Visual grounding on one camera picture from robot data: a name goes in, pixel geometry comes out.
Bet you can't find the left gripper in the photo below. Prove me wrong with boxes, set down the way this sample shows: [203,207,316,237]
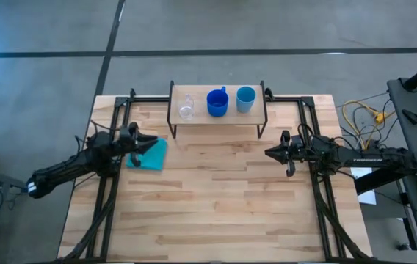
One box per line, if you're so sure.
[118,122,159,169]

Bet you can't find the black aluminium table frame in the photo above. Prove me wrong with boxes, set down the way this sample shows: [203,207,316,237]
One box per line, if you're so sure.
[60,87,371,263]

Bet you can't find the white paper sheet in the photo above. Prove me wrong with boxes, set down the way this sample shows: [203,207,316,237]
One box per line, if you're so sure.
[350,166,377,205]

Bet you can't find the yellow cable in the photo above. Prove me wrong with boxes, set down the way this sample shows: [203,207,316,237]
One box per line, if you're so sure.
[341,99,396,151]

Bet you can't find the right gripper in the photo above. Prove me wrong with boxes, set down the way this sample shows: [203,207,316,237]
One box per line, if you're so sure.
[264,129,302,178]

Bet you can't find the light blue plastic cup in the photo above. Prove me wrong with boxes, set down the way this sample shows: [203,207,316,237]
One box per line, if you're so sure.
[236,86,257,114]

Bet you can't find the dark blue plastic mug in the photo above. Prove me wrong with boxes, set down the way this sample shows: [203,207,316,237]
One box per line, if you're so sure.
[206,86,230,119]

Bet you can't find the clear glass cup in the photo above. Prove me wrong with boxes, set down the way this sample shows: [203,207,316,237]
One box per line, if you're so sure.
[177,93,196,122]

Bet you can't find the teal cloth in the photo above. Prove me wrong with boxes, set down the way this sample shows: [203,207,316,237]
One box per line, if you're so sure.
[125,137,169,172]

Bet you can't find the wooden shelf with black frame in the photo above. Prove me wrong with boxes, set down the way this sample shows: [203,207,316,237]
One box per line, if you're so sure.
[166,80,269,140]

